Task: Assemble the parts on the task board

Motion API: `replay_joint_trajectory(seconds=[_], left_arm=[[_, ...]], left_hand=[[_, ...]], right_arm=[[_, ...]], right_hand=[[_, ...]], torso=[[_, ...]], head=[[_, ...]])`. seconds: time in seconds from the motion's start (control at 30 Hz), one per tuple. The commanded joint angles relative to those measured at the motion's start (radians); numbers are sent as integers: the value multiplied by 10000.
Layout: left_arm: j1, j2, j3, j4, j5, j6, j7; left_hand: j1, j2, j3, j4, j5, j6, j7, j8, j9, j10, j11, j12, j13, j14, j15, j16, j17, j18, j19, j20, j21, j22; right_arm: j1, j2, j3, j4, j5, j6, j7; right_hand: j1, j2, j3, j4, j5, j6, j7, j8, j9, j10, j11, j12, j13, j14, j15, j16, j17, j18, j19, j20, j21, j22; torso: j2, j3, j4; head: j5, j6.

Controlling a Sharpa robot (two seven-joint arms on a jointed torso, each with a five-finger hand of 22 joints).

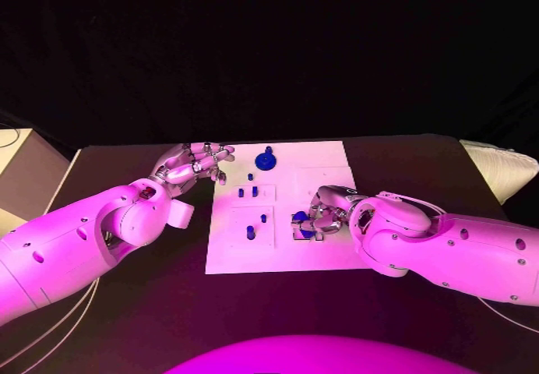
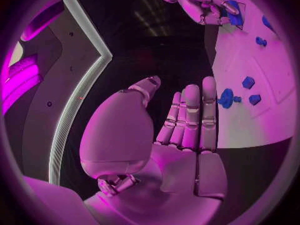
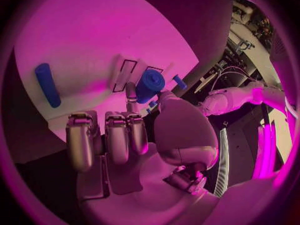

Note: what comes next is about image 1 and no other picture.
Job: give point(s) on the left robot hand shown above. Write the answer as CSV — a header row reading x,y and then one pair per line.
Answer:
x,y
181,169

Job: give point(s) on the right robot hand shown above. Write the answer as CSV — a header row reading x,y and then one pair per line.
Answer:
x,y
332,194

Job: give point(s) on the blue block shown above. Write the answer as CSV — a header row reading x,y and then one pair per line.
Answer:
x,y
300,216

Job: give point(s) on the blue long peg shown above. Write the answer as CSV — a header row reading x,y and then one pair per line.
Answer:
x,y
250,233

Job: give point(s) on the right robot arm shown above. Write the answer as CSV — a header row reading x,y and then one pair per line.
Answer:
x,y
463,257

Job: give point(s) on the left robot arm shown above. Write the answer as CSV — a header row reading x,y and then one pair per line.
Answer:
x,y
63,248

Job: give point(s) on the white task board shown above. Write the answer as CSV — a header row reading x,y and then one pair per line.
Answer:
x,y
253,260

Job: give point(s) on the blue gear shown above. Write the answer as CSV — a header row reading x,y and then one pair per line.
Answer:
x,y
266,161

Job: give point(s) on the beige cabinet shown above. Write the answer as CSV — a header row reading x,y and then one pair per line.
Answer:
x,y
30,181

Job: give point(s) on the white ribbed cushion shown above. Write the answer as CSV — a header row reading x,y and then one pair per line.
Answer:
x,y
496,169

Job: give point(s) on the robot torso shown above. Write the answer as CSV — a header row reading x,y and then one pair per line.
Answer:
x,y
321,356

